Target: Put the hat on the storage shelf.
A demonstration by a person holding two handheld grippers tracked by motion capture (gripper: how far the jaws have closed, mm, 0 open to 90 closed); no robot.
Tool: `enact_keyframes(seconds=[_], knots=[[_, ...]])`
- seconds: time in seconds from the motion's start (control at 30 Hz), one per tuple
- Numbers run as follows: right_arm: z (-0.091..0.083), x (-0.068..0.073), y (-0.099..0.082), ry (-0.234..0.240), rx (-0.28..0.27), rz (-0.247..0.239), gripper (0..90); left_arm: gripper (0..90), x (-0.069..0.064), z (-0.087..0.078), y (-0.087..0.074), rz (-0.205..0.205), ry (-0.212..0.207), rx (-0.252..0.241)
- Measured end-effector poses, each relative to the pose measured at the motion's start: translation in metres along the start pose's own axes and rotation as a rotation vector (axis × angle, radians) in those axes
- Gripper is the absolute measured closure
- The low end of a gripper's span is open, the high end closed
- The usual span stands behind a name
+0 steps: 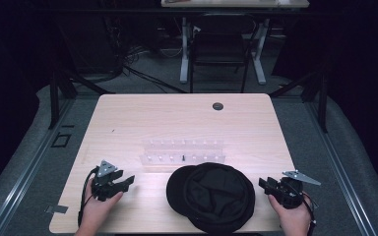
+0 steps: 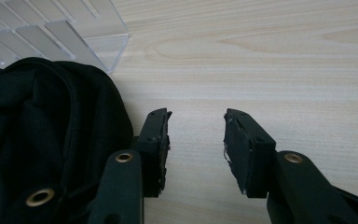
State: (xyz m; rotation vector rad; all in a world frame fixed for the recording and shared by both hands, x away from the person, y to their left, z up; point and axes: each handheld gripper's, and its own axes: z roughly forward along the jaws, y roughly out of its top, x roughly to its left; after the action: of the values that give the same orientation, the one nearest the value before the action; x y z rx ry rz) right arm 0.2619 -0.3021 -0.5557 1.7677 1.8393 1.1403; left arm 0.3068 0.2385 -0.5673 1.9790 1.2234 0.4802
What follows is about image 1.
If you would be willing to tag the black metal stand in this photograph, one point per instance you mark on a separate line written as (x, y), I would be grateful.
(54, 98)
(323, 101)

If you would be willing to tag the white-legged desk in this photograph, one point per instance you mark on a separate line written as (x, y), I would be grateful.
(236, 3)

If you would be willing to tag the person's right hand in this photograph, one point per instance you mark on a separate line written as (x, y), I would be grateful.
(293, 219)

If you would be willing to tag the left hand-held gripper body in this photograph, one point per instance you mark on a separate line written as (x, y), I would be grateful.
(103, 187)

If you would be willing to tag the person's left hand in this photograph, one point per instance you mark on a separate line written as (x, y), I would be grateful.
(95, 213)

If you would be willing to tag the round black table grommet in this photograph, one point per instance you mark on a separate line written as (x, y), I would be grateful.
(218, 106)

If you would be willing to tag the clear acrylic rack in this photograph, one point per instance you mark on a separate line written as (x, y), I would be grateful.
(183, 151)

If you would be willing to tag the black chair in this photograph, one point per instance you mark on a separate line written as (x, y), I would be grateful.
(219, 46)

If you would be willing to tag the aluminium floor rail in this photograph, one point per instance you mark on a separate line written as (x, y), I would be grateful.
(23, 183)
(341, 177)

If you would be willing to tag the black cap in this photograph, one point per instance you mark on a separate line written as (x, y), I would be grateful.
(215, 196)

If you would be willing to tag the black tape square outline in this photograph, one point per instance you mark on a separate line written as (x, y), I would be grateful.
(55, 140)

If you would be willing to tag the grey tape strip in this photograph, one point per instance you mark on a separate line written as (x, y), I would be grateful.
(56, 209)

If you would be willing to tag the short black tape strip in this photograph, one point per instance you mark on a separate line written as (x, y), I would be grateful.
(68, 126)

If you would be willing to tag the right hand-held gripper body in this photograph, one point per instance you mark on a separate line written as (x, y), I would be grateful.
(288, 195)

